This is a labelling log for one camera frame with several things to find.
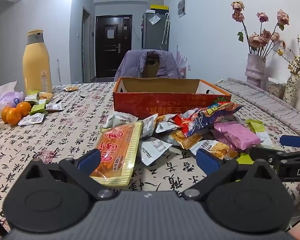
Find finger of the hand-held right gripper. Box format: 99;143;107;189
249;147;282;167
279;134;300;148

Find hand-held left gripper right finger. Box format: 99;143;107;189
180;149;282;202

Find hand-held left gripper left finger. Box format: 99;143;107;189
25;149;121;201

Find lime green snack packet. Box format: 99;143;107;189
236;152;255;165

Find green white snack packet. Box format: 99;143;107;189
245;119;274;148

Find orange long snack packet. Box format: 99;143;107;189
90;120;143;187

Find pink snack packet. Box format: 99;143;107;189
213;121;262;153

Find blue red noodle snack bag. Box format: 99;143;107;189
177;102;243;137

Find red snack packet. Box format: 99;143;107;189
170;114;190;130

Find red cardboard box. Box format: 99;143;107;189
113;77;232;119

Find quilted grey blanket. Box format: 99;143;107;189
215;77;300;140

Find white floral vase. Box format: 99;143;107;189
283;73;299;107

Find clear plastic container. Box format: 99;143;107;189
267;77;287;99

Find small silver snack packet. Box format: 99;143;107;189
45;103;64;112

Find small white snack packet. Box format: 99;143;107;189
18;113;45;126

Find small green snack packet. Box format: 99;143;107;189
30;99;49;114
25;90;39;105

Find pink vase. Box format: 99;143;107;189
245;54;267;88

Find orange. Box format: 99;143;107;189
0;106;12;123
16;101;32;117
6;107;22;126

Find tissue pack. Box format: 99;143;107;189
0;80;25;119

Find purple jacket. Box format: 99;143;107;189
114;50;183;85

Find yellow bottle with grey cap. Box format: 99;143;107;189
22;29;53;94

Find wooden chair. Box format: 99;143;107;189
141;55;160;78

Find dried pink roses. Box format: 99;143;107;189
231;1;290;58

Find dark brown door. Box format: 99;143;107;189
95;15;132;78

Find grey side door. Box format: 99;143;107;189
81;7;92;83

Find grey refrigerator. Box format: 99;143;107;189
141;9;170;52

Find folded umbrella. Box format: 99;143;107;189
162;13;170;44

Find yellow box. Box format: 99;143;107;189
150;4;169;12

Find wall poster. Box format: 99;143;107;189
177;0;187;18

